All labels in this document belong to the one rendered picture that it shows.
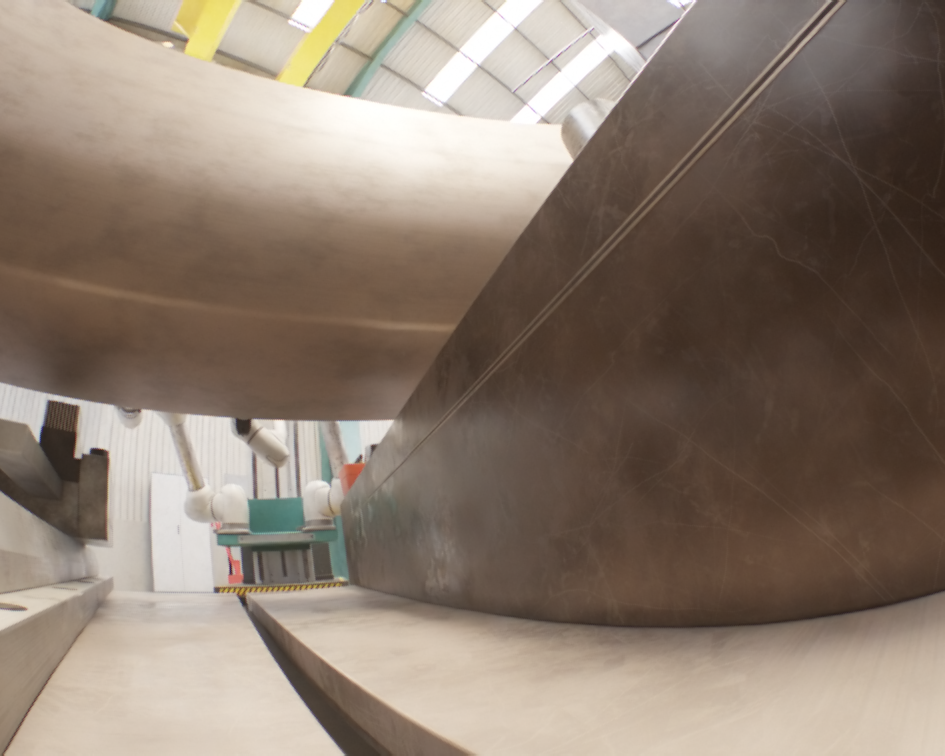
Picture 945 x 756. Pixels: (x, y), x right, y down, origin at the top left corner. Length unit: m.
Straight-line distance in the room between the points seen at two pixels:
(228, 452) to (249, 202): 7.42
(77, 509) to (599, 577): 1.12
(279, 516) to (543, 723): 2.32
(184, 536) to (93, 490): 6.13
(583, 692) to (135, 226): 0.95
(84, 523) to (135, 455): 6.85
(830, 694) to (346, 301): 0.87
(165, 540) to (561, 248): 7.12
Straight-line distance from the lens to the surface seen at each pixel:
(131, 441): 8.08
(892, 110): 0.25
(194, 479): 2.41
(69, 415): 1.37
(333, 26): 11.69
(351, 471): 1.75
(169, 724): 0.27
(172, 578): 7.25
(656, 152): 0.32
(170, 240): 0.91
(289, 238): 0.95
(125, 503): 7.87
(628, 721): 0.19
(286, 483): 2.58
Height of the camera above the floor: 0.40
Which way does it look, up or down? 23 degrees up
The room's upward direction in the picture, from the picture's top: 11 degrees counter-clockwise
